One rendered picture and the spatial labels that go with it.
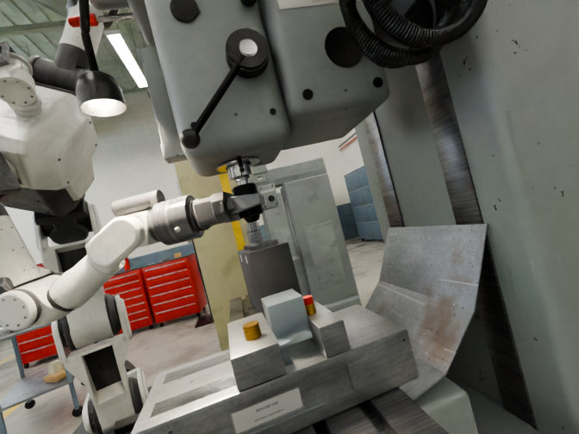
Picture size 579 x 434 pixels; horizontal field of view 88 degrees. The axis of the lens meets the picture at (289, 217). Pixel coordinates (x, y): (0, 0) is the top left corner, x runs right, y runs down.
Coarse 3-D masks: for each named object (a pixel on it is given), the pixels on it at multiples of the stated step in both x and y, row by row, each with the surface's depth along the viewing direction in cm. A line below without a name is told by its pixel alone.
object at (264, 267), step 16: (272, 240) 88; (240, 256) 97; (256, 256) 82; (272, 256) 84; (288, 256) 85; (256, 272) 82; (272, 272) 83; (288, 272) 85; (256, 288) 84; (272, 288) 83; (288, 288) 84; (256, 304) 91
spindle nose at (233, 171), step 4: (232, 164) 56; (236, 164) 56; (244, 164) 57; (248, 164) 57; (228, 168) 57; (232, 168) 56; (236, 168) 56; (248, 168) 57; (228, 172) 57; (232, 172) 57; (236, 172) 56; (240, 172) 56; (244, 172) 56; (248, 172) 57; (252, 172) 58; (232, 176) 57; (236, 176) 56; (240, 176) 57; (232, 180) 59
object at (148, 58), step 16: (144, 48) 54; (144, 64) 54; (160, 80) 55; (160, 96) 55; (160, 112) 54; (160, 128) 54; (176, 128) 55; (160, 144) 54; (176, 144) 55; (176, 160) 57
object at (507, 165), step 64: (512, 0) 45; (576, 0) 47; (448, 64) 50; (512, 64) 44; (576, 64) 46; (384, 128) 72; (448, 128) 53; (512, 128) 44; (576, 128) 46; (384, 192) 79; (448, 192) 57; (512, 192) 45; (576, 192) 45; (512, 256) 47; (576, 256) 44; (512, 320) 50; (576, 320) 44; (512, 384) 53; (576, 384) 44
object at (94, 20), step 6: (72, 18) 63; (78, 18) 63; (90, 18) 63; (96, 18) 64; (102, 18) 64; (108, 18) 64; (114, 18) 65; (120, 18) 65; (126, 18) 65; (132, 18) 66; (72, 24) 63; (78, 24) 63; (90, 24) 64; (96, 24) 64
